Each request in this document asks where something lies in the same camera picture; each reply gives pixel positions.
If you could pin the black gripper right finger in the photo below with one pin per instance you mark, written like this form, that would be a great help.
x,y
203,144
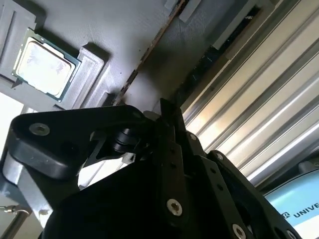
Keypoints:
x,y
224,189

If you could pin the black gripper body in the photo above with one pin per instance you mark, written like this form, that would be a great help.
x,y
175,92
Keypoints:
x,y
112,211

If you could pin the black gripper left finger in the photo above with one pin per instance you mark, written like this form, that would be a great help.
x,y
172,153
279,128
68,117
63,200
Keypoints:
x,y
49,149

